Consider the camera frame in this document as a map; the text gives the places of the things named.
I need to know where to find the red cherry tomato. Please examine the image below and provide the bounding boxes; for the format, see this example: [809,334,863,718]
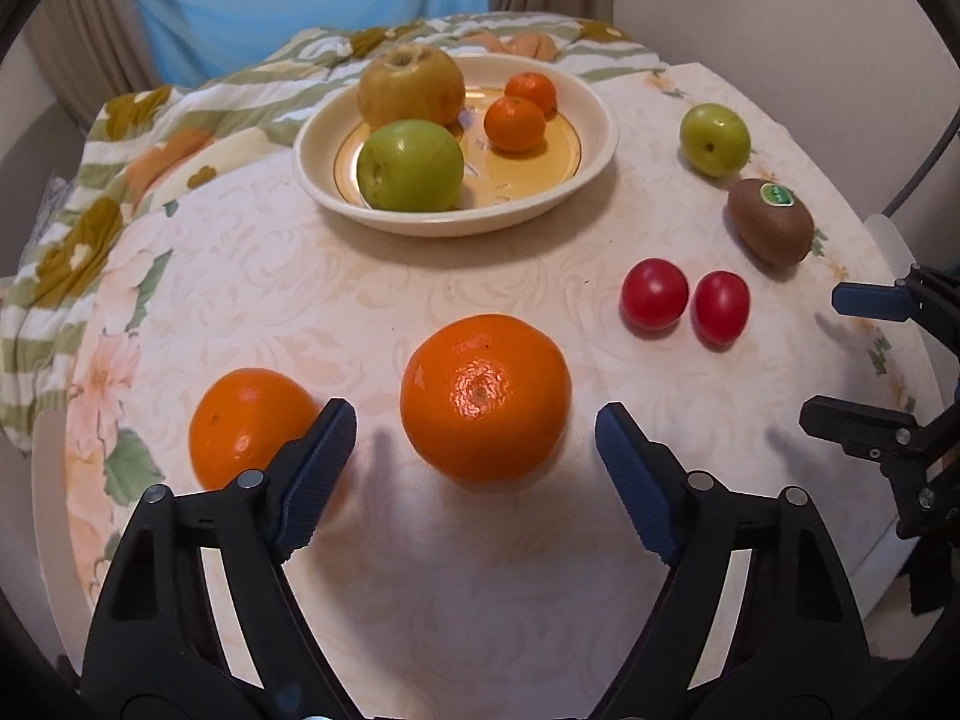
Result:
[620,259,690,333]
[693,270,750,348]

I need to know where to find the beige curtain left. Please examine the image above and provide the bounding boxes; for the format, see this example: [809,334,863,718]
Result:
[26,0,161,128]

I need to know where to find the small mandarin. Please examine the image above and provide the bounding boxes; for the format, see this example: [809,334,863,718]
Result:
[505,71,558,117]
[483,96,547,153]

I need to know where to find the brown kiwi with sticker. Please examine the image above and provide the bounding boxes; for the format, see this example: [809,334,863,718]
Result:
[727,179,815,268]

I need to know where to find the cream plate with cartoon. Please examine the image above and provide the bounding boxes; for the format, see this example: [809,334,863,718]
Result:
[293,54,619,239]

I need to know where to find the floral cream tablecloth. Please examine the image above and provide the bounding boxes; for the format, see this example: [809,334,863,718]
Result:
[67,65,940,718]

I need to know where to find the grey sofa backrest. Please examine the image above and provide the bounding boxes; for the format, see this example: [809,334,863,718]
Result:
[2,103,85,277]

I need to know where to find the striped floral green quilt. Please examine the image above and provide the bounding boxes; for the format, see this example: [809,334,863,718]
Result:
[2,11,667,454]

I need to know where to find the large orange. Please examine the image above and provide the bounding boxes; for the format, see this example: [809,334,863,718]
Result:
[398,314,573,484]
[189,367,320,491]

